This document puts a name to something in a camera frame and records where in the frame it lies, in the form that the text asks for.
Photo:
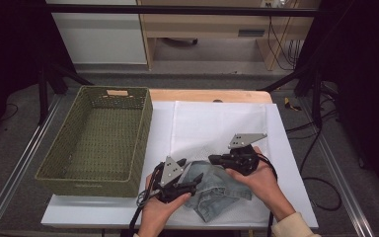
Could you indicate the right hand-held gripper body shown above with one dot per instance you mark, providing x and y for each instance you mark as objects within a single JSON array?
[{"x": 243, "y": 140}]

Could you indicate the white cabinet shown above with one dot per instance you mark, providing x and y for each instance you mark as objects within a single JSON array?
[{"x": 102, "y": 39}]

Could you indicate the person's right hand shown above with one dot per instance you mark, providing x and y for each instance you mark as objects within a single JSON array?
[{"x": 263, "y": 187}]

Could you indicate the white board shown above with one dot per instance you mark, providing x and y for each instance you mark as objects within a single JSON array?
[{"x": 159, "y": 131}]

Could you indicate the wooden desk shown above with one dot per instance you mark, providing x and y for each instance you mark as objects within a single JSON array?
[{"x": 204, "y": 26}]

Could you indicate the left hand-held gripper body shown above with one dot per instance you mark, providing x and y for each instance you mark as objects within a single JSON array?
[{"x": 172, "y": 169}]

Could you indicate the yellow and black tool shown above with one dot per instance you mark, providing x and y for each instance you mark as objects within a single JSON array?
[{"x": 288, "y": 103}]

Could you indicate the black metal stand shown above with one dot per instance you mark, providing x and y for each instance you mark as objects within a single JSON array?
[
  {"x": 316, "y": 98},
  {"x": 42, "y": 95}
]

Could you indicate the light blue denim shorts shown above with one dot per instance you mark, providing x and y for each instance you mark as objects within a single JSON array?
[{"x": 217, "y": 191}]

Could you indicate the white mesh laundry bag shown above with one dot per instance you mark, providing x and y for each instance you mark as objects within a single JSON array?
[{"x": 210, "y": 125}]

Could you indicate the aluminium rail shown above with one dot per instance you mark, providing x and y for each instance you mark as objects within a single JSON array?
[
  {"x": 13, "y": 177},
  {"x": 335, "y": 171}
]

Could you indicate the person's left hand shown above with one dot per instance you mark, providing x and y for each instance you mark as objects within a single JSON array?
[{"x": 154, "y": 217}]

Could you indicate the white power strip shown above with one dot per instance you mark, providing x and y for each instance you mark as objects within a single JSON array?
[{"x": 269, "y": 4}]

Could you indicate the green woven basket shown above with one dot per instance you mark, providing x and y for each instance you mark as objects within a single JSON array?
[{"x": 105, "y": 141}]

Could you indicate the black horizontal bar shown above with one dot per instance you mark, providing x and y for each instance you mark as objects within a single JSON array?
[{"x": 177, "y": 10}]

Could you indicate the black curtain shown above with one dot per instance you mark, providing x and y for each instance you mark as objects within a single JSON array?
[
  {"x": 368, "y": 82},
  {"x": 10, "y": 49}
]

